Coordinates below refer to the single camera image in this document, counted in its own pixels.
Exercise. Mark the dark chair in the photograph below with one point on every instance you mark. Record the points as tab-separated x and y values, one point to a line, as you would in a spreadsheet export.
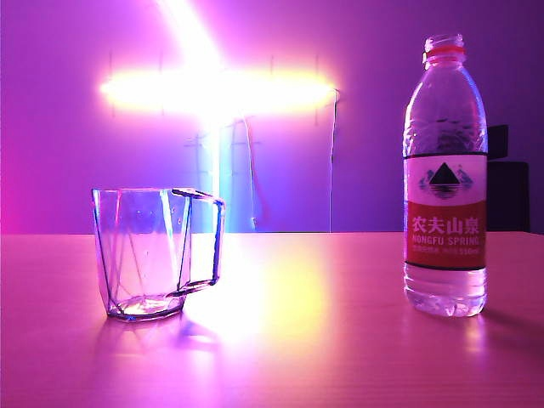
508	195

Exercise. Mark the vertical glowing light strip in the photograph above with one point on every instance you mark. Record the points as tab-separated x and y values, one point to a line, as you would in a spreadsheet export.
223	170

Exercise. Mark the clear faceted plastic mug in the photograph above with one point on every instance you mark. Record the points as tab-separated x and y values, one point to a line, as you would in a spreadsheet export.
140	255

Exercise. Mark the horizontal glowing light strip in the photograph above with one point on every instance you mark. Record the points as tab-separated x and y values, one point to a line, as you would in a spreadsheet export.
212	91

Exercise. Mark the Nongfu Spring water bottle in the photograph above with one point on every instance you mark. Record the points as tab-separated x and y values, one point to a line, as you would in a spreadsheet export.
444	212

